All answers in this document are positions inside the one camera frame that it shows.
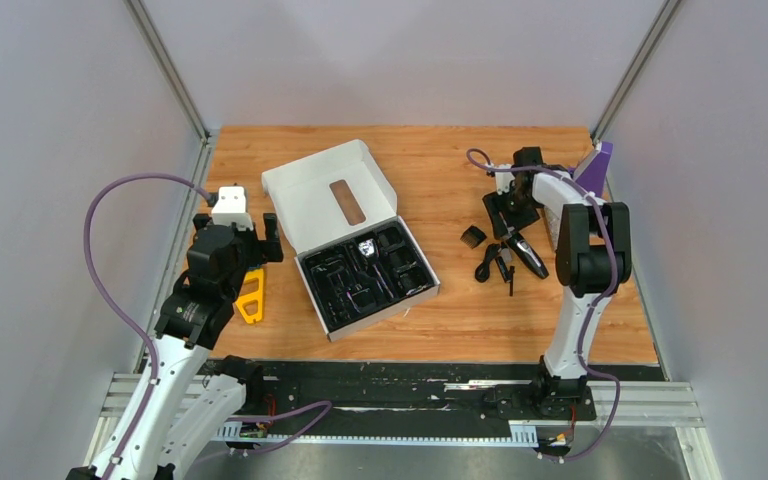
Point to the purple wedge stand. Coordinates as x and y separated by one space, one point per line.
591 172

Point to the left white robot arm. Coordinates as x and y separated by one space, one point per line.
153 439

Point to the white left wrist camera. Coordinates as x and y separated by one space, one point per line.
231 208

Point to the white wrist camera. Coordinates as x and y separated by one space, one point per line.
504 179
231 208

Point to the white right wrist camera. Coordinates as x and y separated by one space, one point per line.
504 179

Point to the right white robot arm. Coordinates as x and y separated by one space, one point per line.
592 255

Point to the black clipper guard comb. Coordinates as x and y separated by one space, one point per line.
473 236

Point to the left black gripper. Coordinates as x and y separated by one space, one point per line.
263 250

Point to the silver trimmer head in tray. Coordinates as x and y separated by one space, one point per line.
368 248

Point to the glittery silver cylinder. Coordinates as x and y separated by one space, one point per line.
552 222

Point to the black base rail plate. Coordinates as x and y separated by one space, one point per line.
408 400

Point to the black silver hair clipper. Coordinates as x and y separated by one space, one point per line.
527 255

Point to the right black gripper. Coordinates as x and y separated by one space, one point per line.
491 203

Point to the black cleaning brush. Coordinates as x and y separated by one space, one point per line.
509 276

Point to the yellow plastic triangle toy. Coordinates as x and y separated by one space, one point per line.
250 302

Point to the white box with black tray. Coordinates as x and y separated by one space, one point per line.
326 203

